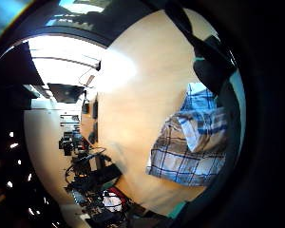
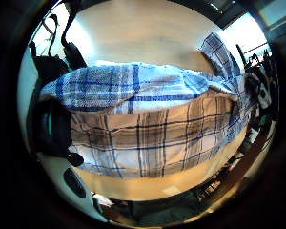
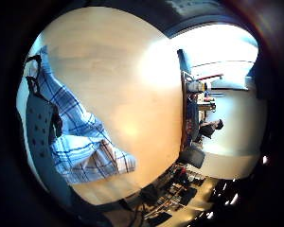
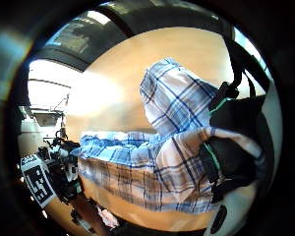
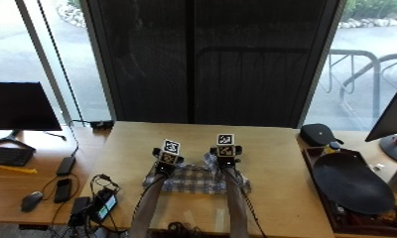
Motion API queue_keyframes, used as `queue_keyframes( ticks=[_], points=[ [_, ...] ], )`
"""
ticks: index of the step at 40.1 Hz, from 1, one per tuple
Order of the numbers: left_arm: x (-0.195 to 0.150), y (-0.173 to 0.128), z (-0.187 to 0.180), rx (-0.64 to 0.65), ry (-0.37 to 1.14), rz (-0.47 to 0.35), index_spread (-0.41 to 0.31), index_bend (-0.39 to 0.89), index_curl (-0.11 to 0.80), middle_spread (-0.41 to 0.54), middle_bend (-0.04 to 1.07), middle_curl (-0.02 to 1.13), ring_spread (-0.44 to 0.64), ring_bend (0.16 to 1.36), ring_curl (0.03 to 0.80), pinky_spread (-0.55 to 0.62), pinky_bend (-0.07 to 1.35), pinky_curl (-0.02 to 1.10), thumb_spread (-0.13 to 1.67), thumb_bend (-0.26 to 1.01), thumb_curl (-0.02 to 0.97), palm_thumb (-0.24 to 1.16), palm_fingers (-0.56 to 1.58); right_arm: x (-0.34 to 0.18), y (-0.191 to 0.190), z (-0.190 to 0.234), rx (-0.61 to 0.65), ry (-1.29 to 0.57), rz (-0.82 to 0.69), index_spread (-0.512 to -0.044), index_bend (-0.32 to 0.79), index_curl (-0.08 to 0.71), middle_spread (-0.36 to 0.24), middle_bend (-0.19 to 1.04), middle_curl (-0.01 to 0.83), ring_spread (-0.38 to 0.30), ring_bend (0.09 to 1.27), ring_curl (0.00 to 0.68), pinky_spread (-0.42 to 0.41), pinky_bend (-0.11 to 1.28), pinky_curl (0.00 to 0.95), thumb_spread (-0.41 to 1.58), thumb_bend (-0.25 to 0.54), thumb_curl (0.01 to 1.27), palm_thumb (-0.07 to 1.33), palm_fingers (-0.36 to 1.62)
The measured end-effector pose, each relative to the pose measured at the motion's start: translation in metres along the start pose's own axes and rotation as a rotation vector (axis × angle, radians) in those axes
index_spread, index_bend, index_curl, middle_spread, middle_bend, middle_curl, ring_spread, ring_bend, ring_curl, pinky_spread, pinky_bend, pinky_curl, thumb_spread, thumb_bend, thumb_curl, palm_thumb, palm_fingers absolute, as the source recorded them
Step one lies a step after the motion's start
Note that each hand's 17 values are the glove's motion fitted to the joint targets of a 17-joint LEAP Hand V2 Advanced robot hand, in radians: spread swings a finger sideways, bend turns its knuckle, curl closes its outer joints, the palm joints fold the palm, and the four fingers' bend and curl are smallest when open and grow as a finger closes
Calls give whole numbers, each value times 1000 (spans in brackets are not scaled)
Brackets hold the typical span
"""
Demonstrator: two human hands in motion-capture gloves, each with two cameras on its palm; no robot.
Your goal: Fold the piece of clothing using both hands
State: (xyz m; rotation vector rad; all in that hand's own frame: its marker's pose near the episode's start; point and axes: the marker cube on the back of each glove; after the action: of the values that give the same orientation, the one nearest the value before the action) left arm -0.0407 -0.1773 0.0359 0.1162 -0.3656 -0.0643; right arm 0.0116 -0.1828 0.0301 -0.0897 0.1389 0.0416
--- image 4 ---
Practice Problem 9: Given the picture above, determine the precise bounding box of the black stand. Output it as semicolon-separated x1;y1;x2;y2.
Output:
54;94;71;141

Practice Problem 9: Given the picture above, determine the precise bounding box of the blue white plaid shirt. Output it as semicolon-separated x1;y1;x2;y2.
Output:
70;57;267;214

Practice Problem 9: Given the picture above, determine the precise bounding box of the white cube with black markers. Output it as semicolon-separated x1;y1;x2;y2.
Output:
20;153;59;209

